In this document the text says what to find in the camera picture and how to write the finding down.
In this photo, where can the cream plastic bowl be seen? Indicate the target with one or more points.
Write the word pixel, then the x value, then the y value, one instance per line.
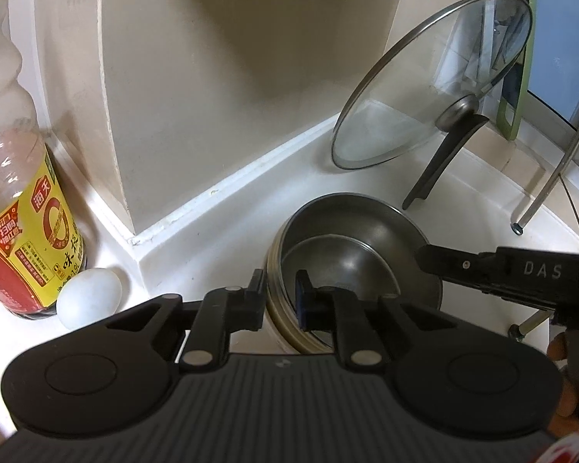
pixel 281 315

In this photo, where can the metal rack rod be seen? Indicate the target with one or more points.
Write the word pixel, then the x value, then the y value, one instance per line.
pixel 519 225

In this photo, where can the small stainless steel pot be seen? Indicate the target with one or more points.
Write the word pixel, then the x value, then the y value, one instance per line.
pixel 358 243

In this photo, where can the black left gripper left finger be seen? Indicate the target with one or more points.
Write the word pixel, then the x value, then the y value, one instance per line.
pixel 221 313

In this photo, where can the red label soy sauce bottle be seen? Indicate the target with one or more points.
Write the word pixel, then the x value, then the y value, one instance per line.
pixel 41 248

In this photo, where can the person's right hand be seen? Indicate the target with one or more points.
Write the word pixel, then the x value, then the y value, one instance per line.
pixel 564 421

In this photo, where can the glass pot lid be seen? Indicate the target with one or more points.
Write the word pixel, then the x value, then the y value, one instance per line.
pixel 431 81

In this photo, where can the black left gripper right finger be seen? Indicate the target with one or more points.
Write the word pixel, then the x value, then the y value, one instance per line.
pixel 339 312

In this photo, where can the pale blue egg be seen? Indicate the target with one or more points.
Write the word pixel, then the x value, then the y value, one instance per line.
pixel 89 297

